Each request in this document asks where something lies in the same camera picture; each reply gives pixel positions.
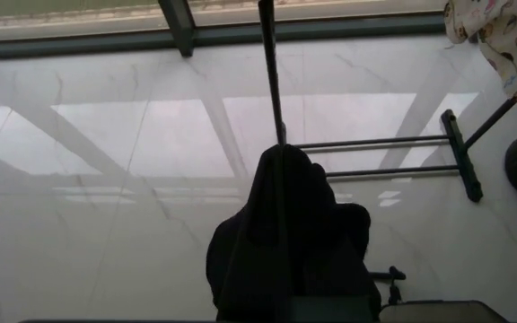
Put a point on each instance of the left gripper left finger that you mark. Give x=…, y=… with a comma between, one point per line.
x=258, y=251

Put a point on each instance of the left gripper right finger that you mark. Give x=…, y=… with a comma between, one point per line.
x=326, y=287

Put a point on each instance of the black garment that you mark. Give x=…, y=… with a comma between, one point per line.
x=344, y=224

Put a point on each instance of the cream printed garment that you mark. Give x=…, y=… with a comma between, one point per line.
x=510, y=40

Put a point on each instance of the black clothes rack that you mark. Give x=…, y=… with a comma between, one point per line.
x=272, y=67

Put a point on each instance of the window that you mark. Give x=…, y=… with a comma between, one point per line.
x=182, y=27

